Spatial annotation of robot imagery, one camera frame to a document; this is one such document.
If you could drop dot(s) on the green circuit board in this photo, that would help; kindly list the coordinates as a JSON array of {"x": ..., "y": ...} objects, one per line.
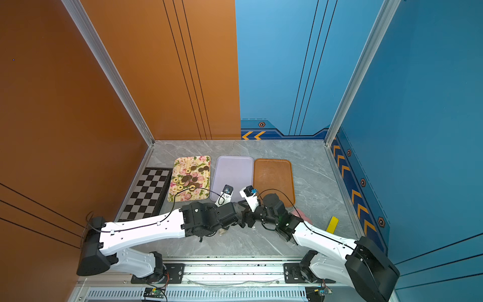
[
  {"x": 154, "y": 294},
  {"x": 317, "y": 294}
]

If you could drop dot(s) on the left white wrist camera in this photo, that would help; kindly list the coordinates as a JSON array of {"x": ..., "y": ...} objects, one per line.
[{"x": 225, "y": 196}]

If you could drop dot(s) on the black white checkerboard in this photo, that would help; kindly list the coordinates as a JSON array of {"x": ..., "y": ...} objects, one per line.
[{"x": 148, "y": 195}]

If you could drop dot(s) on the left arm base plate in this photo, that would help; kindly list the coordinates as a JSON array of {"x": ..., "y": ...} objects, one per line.
[{"x": 171, "y": 273}]

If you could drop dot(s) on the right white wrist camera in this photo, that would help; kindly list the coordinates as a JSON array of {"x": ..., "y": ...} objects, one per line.
[{"x": 249, "y": 193}]

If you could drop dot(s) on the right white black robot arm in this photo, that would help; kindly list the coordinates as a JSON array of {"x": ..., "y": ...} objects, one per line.
[{"x": 360, "y": 264}]

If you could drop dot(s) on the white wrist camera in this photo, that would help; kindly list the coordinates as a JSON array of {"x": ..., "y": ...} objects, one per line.
[
  {"x": 249, "y": 193},
  {"x": 225, "y": 196}
]

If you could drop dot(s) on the small yellow block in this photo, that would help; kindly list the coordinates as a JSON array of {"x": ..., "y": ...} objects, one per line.
[{"x": 332, "y": 226}]

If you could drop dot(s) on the right green circuit board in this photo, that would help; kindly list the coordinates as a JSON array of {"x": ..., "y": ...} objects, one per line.
[{"x": 317, "y": 294}]

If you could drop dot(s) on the floral pattern tray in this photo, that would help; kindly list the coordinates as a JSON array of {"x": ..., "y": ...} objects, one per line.
[{"x": 189, "y": 179}]

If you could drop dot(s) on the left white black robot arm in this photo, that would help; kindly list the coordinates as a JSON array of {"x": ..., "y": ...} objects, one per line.
[{"x": 110, "y": 245}]

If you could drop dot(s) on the ziploc bag pink cookies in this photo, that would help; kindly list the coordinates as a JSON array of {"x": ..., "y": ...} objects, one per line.
[{"x": 301, "y": 215}]

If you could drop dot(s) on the lavender plastic tray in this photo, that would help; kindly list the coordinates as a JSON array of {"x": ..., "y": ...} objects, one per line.
[{"x": 235, "y": 171}]

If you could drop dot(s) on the brown plastic tray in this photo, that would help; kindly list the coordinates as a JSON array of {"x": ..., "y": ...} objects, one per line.
[{"x": 275, "y": 176}]

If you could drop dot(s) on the left green circuit board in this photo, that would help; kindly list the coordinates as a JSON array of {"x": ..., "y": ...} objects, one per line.
[{"x": 154, "y": 294}]

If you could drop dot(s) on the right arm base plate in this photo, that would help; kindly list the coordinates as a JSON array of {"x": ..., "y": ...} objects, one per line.
[{"x": 293, "y": 275}]

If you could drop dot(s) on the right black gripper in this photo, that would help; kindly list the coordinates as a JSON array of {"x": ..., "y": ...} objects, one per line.
[{"x": 252, "y": 216}]

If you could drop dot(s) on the aluminium front rail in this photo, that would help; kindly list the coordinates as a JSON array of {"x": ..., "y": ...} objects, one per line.
[{"x": 234, "y": 271}]

